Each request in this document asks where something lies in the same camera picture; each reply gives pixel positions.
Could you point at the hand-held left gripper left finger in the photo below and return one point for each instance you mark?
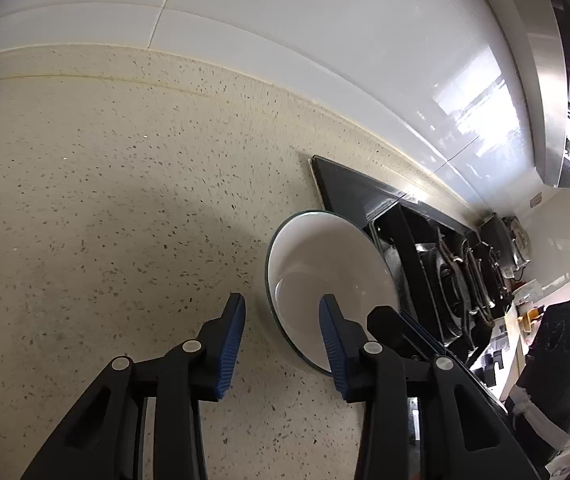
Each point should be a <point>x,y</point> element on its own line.
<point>230,350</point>

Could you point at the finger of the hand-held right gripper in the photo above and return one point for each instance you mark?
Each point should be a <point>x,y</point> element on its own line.
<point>390,325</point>

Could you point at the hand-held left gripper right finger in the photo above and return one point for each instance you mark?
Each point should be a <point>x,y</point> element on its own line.
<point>335,355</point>

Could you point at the white bowl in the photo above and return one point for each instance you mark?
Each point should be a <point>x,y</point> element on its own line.
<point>325,260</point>

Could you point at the black gas stove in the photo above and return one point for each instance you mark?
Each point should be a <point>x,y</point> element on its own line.
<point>355,195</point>

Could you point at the steel range hood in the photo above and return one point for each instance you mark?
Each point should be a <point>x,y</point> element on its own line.
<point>550,85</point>

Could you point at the small beige wall socket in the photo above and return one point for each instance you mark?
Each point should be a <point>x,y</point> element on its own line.
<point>536,200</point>

